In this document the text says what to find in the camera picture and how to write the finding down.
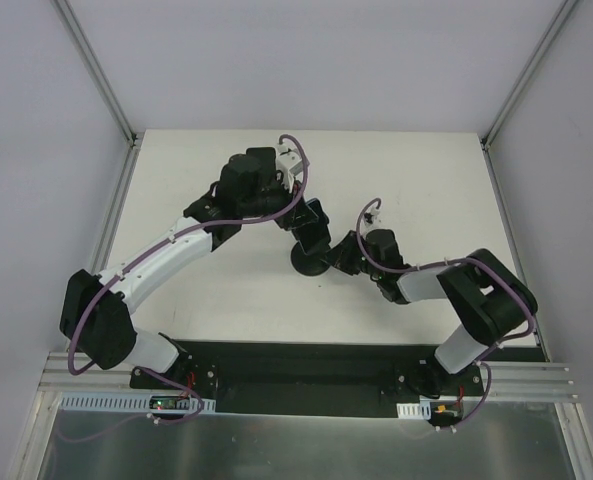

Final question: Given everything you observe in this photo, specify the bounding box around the blue-edged black smartphone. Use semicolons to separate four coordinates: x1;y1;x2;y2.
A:
292;198;331;256

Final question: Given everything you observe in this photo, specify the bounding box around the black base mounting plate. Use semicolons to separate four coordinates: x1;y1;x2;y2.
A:
128;339;497;415

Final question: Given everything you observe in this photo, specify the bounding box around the white cable duct right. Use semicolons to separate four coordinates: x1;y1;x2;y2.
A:
396;402;432;421

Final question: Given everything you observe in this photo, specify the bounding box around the white cable duct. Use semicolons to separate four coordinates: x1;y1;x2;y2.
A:
396;402;432;421
59;392;216;415

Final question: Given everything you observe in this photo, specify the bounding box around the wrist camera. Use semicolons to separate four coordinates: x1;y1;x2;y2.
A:
362;207;381;228
275;144;304;191

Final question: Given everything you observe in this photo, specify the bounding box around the aluminium frame rail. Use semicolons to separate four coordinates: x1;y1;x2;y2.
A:
50;0;138;146
481;0;581;151

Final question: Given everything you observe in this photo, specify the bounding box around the black phone stand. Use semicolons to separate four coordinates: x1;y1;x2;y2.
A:
290;241;331;277

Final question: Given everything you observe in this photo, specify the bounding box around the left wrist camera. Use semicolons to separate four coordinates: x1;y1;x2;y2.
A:
275;144;304;191

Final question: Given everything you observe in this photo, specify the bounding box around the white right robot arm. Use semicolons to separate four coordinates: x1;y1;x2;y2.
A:
323;229;538;395

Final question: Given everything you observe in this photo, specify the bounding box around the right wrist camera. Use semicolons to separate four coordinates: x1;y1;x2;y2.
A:
362;207;381;228

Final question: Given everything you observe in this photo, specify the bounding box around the white cable duct left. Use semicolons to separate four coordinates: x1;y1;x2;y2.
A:
59;392;216;415

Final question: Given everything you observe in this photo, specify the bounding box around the shiny metal front plate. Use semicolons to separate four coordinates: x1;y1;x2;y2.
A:
40;403;574;479

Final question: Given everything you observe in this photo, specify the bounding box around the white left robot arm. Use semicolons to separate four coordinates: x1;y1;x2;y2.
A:
59;147;310;389

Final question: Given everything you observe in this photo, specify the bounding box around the aluminium frame rail right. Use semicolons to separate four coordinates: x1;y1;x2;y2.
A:
481;0;581;151

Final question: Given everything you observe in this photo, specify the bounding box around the aluminium frame rail left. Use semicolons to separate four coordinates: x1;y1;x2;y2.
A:
50;0;138;146

